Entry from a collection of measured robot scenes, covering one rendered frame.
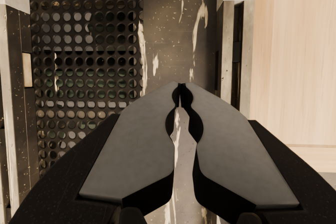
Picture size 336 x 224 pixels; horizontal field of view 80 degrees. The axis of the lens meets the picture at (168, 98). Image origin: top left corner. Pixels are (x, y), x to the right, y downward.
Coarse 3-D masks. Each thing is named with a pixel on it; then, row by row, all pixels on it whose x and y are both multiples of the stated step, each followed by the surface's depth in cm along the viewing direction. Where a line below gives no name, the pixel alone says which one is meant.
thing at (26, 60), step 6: (24, 54) 47; (24, 60) 47; (30, 60) 49; (24, 66) 47; (30, 66) 49; (24, 72) 47; (30, 72) 49; (24, 78) 47; (30, 78) 49; (24, 84) 47; (30, 84) 49
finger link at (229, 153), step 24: (192, 96) 10; (216, 96) 10; (192, 120) 10; (216, 120) 9; (240, 120) 9; (216, 144) 8; (240, 144) 8; (216, 168) 7; (240, 168) 7; (264, 168) 7; (216, 192) 6; (240, 192) 6; (264, 192) 6; (288, 192) 6
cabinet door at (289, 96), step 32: (256, 0) 43; (288, 0) 43; (320, 0) 43; (256, 32) 44; (288, 32) 44; (320, 32) 43; (256, 64) 44; (288, 64) 44; (320, 64) 44; (256, 96) 45; (288, 96) 45; (320, 96) 44; (288, 128) 46; (320, 128) 45; (320, 160) 46
